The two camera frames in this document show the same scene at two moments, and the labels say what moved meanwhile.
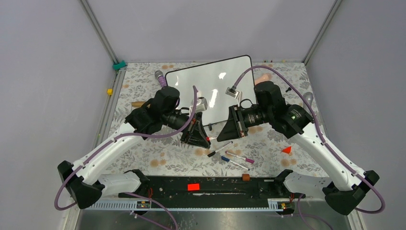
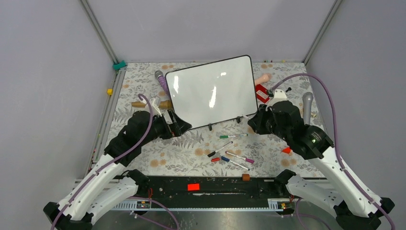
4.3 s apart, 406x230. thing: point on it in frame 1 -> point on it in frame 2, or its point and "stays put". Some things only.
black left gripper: (196, 134) -> (180, 125)
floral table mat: (265, 151) stays put
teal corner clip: (117, 66) stays put
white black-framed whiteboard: (211, 80) stays put
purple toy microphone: (162, 79) stays put
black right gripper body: (241, 120) -> (265, 121)
